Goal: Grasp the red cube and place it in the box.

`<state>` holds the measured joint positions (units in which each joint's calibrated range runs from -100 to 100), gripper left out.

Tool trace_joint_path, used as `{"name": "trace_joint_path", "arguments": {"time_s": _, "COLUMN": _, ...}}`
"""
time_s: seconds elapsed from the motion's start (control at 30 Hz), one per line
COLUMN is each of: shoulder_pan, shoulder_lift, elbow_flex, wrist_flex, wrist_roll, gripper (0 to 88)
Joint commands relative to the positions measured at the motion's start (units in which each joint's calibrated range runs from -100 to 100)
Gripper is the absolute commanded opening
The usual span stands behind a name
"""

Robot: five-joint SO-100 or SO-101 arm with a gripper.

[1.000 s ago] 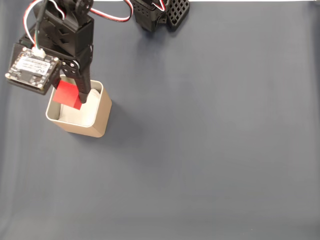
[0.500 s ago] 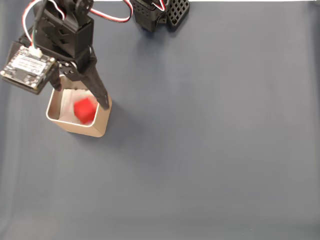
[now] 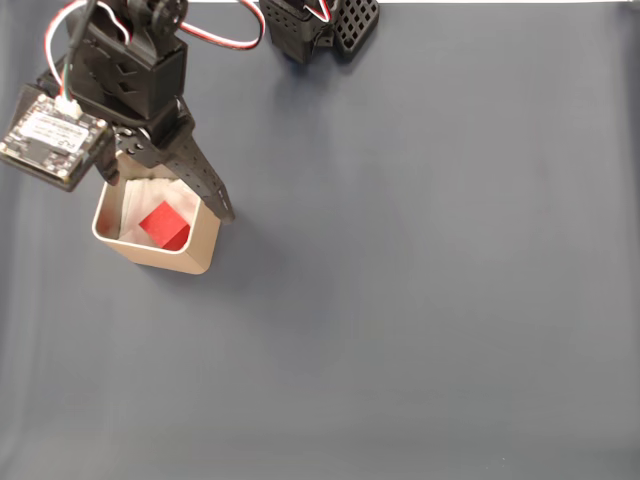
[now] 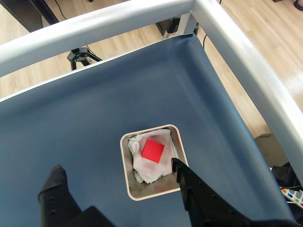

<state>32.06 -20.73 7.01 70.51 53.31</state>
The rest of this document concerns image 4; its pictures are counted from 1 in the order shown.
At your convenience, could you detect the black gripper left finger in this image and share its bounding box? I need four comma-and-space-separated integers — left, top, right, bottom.
37, 165, 82, 227

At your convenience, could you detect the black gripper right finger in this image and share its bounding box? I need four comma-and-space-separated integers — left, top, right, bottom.
170, 157, 252, 227

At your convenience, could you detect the tan metal box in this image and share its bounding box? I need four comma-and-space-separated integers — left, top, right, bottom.
119, 124, 189, 201

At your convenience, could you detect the red cube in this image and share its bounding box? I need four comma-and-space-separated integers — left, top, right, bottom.
141, 139, 165, 164

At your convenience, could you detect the black box device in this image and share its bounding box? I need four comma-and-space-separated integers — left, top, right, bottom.
156, 17, 180, 40

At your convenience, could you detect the white tissue paper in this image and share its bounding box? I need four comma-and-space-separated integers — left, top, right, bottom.
127, 127, 178, 184

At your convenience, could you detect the black power adapter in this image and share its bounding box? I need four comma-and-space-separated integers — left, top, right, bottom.
271, 163, 296, 188

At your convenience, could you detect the dark blue-grey table mat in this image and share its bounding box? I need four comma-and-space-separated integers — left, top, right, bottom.
0, 33, 296, 227

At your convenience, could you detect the white power strip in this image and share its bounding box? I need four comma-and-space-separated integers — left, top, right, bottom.
280, 188, 303, 209

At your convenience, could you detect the black tripod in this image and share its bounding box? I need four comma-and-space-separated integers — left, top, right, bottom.
67, 46, 104, 71

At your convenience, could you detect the black furniture piece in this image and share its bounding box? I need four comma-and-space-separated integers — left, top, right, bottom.
0, 0, 60, 33

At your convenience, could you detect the silver metal frame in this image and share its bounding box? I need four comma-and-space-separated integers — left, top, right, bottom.
0, 0, 303, 187

